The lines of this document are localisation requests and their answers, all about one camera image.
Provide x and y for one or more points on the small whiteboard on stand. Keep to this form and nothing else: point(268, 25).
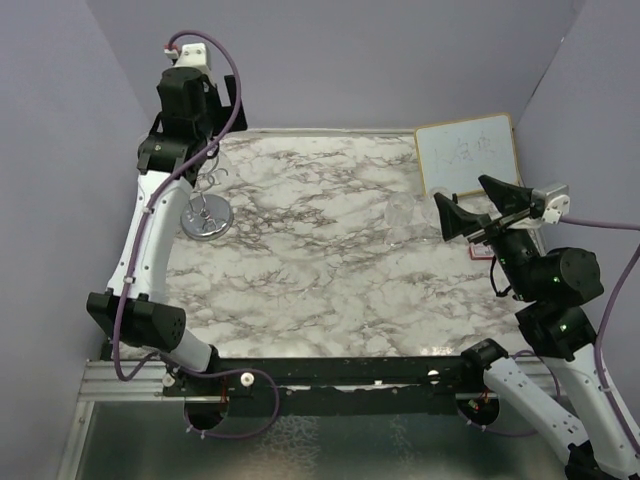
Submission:
point(452, 155)

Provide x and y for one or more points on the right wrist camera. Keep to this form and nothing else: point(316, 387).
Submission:
point(549, 204)

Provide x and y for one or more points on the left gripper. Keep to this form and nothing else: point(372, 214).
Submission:
point(211, 94)

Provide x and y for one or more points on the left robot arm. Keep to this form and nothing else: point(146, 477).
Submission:
point(132, 310)

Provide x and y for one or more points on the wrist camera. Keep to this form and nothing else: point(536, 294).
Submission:
point(549, 204)
point(195, 55)

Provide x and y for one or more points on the small red white card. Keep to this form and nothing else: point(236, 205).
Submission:
point(480, 252)

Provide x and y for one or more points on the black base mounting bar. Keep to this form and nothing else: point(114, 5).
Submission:
point(334, 386)

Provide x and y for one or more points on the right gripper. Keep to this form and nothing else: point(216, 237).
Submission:
point(509, 198)

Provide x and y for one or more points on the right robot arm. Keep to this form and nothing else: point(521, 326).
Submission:
point(598, 438)

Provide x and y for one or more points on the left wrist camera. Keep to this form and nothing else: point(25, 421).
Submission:
point(195, 55)

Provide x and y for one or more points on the clear wine glass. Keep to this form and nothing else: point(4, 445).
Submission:
point(429, 208)
point(398, 216)

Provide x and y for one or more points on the chrome wine glass rack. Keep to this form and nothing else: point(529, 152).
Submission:
point(207, 216)

